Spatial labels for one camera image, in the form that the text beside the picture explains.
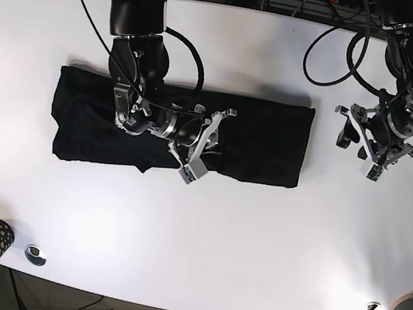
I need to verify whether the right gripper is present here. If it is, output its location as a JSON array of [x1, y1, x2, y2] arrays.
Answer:
[[168, 108, 238, 173]]

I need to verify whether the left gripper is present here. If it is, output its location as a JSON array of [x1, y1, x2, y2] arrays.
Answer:
[[335, 104, 413, 170]]

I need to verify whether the black T-shirt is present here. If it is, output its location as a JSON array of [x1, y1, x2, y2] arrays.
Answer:
[[51, 66, 315, 189]]

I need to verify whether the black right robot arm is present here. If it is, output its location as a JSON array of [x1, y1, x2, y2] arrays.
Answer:
[[107, 0, 237, 178]]

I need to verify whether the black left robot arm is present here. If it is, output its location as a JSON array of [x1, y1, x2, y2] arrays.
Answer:
[[336, 0, 413, 180]]

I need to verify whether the left silver table grommet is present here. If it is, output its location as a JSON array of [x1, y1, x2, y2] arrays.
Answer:
[[24, 245, 47, 266]]

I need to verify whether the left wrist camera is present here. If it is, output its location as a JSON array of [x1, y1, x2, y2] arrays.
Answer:
[[366, 163, 384, 182]]

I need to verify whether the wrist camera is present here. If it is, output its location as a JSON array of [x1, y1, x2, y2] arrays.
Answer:
[[366, 163, 384, 182], [178, 158, 208, 184]]

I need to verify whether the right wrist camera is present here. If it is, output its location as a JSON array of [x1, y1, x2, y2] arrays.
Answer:
[[178, 158, 208, 184]]

